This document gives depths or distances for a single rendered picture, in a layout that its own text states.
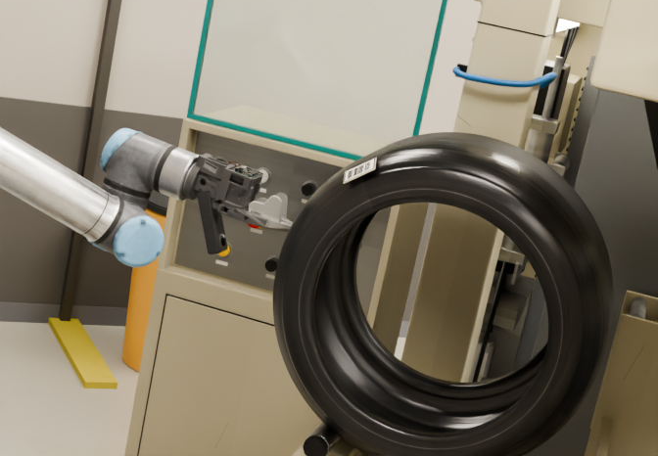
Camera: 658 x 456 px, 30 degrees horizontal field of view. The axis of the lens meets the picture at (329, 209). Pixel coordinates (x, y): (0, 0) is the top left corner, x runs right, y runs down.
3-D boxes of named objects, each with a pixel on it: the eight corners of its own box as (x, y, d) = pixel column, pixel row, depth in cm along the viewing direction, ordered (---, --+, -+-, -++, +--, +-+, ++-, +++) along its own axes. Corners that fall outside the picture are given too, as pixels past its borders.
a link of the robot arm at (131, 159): (111, 173, 232) (128, 124, 231) (169, 197, 230) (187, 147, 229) (90, 173, 223) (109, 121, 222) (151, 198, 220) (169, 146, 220)
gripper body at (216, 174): (254, 180, 216) (192, 156, 219) (239, 224, 219) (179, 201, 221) (267, 173, 224) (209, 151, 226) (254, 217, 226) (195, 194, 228)
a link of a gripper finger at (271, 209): (299, 206, 216) (252, 188, 217) (289, 238, 217) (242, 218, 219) (305, 204, 219) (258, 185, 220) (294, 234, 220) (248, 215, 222)
